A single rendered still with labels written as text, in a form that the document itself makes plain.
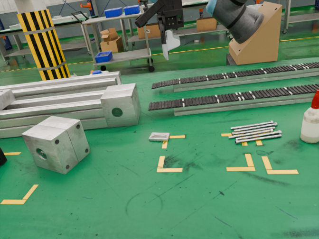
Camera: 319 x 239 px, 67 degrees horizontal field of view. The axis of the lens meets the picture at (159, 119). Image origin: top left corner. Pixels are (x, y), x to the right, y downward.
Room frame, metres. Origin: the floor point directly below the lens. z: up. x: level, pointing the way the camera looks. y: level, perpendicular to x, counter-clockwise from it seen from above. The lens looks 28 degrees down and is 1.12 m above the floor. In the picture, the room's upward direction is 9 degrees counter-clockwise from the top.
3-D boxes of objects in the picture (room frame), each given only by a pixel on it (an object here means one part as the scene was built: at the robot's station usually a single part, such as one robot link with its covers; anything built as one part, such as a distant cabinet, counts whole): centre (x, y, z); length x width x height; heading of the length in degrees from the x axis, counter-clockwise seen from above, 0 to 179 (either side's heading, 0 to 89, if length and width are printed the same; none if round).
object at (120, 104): (0.68, 0.10, 0.83); 0.12 x 0.09 x 0.10; 173
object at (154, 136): (0.53, 0.01, 0.78); 0.05 x 0.03 x 0.01; 71
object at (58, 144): (0.51, 0.25, 0.83); 0.11 x 0.10 x 0.10; 149
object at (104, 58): (3.96, 0.46, 0.50); 1.03 x 0.55 x 1.01; 90
